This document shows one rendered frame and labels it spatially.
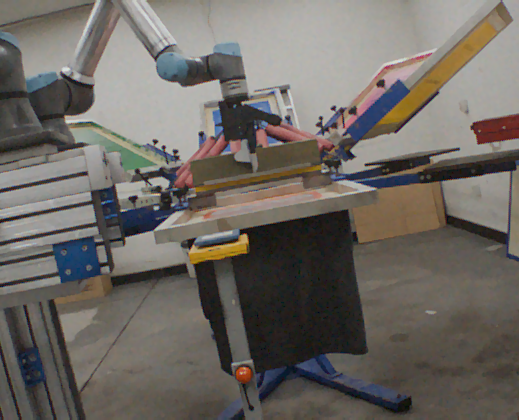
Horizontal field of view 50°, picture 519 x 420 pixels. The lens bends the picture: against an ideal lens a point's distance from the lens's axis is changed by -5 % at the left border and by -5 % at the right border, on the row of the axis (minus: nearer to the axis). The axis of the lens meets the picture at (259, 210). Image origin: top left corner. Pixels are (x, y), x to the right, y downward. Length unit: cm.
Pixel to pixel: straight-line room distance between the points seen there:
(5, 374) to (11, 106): 65
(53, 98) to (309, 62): 478
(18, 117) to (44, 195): 17
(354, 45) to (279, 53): 81
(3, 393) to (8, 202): 52
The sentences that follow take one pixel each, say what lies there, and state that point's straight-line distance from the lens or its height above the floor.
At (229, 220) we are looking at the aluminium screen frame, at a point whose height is 98.
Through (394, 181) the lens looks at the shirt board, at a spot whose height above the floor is 90.
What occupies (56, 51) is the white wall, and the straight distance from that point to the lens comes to 664.
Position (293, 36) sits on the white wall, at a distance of 636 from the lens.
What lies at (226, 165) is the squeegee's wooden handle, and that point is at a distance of 162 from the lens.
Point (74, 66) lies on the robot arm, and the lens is 186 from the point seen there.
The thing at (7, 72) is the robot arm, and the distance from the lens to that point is 127.
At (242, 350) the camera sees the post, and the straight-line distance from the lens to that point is 137.
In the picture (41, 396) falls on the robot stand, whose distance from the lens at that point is 159.
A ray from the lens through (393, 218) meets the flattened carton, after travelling 630.
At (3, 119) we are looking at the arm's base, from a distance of 125.
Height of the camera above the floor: 114
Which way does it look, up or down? 6 degrees down
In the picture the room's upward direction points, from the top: 11 degrees counter-clockwise
